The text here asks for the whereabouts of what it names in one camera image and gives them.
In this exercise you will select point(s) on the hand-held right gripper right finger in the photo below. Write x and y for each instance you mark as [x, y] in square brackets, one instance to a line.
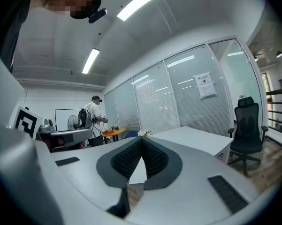
[190, 184]

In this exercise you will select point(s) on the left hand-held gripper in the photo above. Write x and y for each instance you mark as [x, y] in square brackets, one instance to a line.
[27, 123]

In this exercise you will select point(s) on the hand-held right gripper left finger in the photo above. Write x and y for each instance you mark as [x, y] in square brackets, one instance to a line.
[84, 172]

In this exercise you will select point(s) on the standing fan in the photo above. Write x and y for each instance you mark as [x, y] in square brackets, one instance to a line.
[72, 122]

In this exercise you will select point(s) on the whiteboard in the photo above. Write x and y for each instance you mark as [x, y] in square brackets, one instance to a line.
[62, 117]

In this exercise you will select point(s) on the orange box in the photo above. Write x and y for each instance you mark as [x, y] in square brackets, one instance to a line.
[108, 132]

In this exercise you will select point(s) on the round wooden table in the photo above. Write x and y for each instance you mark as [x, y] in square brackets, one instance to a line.
[117, 132]

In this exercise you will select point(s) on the blue chair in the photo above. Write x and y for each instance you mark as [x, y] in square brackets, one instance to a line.
[131, 134]

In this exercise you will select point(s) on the bunch of flowers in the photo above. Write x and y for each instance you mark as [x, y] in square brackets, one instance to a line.
[144, 132]

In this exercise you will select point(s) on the long ceiling light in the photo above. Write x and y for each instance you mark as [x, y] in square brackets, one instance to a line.
[90, 60]
[145, 2]

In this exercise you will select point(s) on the frosted glass partition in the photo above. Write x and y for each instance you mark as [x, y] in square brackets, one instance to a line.
[154, 102]

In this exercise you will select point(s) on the black mesh office chair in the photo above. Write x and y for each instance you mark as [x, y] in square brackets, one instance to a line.
[247, 125]

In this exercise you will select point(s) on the large paper notice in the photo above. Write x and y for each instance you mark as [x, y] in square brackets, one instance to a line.
[207, 91]

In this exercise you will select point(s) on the small paper notice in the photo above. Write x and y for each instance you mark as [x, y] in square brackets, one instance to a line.
[203, 79]

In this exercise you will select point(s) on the black metal railing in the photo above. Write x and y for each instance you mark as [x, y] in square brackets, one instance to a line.
[279, 102]

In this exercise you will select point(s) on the person's black shirt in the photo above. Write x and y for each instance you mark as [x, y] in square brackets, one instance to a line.
[11, 20]

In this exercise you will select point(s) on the black pendant lamp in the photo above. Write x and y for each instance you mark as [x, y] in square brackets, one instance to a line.
[279, 54]

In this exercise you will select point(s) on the black head-worn camera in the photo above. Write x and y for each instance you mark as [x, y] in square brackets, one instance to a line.
[97, 15]

